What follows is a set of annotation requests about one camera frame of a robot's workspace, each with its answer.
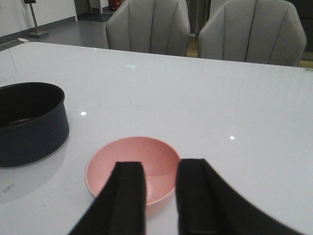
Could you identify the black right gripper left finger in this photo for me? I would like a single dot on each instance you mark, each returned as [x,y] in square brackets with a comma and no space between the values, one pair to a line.
[119,209]

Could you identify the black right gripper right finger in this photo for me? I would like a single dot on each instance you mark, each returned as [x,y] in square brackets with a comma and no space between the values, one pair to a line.
[208,205]

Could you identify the pink bowl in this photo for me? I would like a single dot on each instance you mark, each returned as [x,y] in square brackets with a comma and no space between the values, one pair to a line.
[159,160]

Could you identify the dark blue saucepan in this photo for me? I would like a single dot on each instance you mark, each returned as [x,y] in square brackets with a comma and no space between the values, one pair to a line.
[33,122]

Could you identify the left grey chair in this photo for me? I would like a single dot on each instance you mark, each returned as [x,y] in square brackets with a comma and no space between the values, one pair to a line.
[150,26]

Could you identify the grey chair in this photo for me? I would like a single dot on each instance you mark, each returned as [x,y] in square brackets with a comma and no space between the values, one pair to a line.
[254,31]
[150,26]

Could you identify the right grey chair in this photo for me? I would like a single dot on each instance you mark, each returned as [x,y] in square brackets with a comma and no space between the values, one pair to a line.
[254,31]

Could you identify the metal stand with base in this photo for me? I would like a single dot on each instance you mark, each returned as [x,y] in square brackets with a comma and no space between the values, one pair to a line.
[36,33]

